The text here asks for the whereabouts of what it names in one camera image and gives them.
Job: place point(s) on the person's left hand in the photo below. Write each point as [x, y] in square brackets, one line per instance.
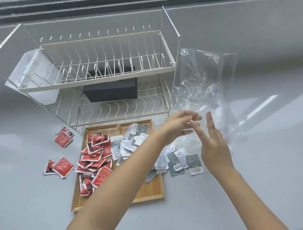
[175, 125]

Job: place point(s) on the person's right hand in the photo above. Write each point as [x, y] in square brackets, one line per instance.
[216, 154]

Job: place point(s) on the clear plastic bag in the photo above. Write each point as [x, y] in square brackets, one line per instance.
[239, 138]
[203, 78]

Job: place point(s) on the pile of grey sachets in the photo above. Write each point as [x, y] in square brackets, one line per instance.
[123, 147]

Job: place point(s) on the wooden tray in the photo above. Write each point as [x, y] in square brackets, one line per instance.
[151, 189]
[77, 200]

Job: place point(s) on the pile of red sachets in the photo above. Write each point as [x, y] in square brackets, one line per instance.
[94, 151]

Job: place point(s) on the person's left forearm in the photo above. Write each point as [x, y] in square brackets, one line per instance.
[118, 184]

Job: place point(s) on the person's right forearm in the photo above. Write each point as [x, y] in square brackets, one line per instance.
[248, 203]

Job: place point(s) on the black box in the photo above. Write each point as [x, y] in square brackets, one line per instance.
[109, 91]

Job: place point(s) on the white plastic cutlery holder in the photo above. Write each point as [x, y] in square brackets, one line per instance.
[40, 94]

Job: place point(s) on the dark window frame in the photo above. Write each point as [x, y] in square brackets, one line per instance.
[71, 10]

